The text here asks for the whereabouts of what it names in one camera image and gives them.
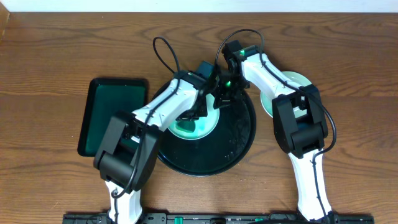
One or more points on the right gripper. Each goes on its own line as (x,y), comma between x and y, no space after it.
(222,99)

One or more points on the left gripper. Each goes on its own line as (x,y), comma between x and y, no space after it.
(193,113)

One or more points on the green plate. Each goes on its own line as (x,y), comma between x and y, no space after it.
(296,77)
(204,125)

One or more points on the green sponge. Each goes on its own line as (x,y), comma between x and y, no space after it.
(186,126)

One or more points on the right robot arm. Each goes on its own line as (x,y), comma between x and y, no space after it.
(301,122)

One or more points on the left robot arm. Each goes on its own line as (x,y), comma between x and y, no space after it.
(128,151)

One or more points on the round black tray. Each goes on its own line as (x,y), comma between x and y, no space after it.
(217,152)

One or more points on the rectangular dark green tray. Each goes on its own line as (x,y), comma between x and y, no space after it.
(106,96)

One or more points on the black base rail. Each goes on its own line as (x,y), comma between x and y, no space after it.
(163,218)

